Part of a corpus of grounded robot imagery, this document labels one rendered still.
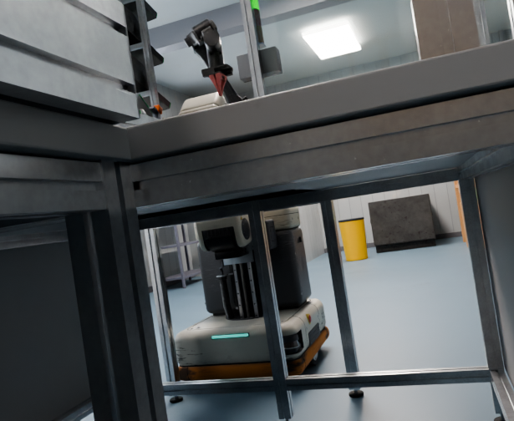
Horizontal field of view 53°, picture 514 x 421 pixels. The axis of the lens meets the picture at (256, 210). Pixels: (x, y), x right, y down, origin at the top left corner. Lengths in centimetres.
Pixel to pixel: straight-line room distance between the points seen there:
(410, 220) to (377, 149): 737
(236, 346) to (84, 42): 212
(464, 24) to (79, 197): 34
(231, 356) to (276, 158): 206
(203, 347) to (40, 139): 217
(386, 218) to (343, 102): 738
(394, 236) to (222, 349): 559
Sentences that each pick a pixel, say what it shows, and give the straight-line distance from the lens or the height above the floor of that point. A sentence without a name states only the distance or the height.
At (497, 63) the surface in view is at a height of 84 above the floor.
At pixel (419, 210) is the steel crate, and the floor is 53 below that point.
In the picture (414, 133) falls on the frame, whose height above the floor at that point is 81.
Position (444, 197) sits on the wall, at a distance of 896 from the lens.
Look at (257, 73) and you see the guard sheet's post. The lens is 150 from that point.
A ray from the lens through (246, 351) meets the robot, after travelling 243.
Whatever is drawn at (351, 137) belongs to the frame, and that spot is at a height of 81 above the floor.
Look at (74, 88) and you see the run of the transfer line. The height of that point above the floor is 87.
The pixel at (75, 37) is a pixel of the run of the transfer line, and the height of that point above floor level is 91.
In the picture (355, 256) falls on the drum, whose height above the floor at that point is 6.
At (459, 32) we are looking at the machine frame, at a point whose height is 88.
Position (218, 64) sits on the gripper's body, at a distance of 193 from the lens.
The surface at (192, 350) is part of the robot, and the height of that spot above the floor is 20.
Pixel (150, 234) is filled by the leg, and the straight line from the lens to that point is 239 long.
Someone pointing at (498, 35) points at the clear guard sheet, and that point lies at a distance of 184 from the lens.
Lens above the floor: 76
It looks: 1 degrees up
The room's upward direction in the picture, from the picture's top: 9 degrees counter-clockwise
